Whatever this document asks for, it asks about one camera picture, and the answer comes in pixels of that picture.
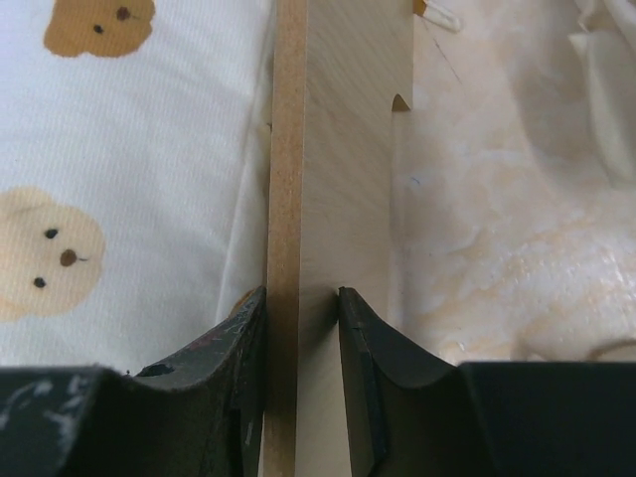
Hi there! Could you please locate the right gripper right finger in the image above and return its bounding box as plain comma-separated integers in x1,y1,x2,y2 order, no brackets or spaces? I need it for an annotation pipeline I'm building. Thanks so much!
338,287,635,476

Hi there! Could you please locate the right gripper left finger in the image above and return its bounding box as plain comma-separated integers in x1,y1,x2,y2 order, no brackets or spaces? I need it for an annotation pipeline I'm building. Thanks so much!
1,287,267,477

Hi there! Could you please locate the bear print white cushion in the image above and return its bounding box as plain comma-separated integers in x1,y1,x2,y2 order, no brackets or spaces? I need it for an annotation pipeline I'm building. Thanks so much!
1,1,274,373

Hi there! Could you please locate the wooden pet bed frame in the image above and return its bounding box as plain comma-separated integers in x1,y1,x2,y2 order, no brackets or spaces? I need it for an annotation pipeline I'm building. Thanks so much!
263,1,414,476

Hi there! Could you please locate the cream crumpled blanket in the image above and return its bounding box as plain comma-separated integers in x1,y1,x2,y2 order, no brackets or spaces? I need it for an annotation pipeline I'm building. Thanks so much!
411,0,636,190

